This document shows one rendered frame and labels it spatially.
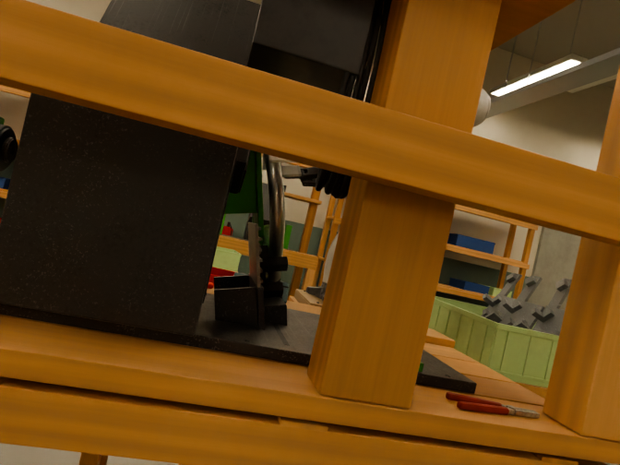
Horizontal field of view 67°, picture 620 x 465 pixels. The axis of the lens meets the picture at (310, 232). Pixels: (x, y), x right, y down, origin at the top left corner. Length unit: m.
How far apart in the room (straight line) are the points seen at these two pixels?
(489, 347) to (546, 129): 7.11
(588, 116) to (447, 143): 8.45
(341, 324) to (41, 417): 0.39
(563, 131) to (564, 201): 7.99
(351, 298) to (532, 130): 7.80
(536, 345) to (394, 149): 1.16
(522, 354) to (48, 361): 1.36
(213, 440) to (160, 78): 0.46
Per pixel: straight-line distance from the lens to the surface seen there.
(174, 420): 0.68
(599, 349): 0.89
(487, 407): 0.84
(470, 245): 7.04
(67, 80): 0.61
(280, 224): 0.90
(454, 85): 0.73
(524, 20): 0.88
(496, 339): 1.60
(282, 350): 0.80
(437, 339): 1.37
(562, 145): 8.70
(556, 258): 8.54
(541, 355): 1.70
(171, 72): 0.60
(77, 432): 0.70
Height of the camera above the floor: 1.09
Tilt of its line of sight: 1 degrees up
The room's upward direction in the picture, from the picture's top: 13 degrees clockwise
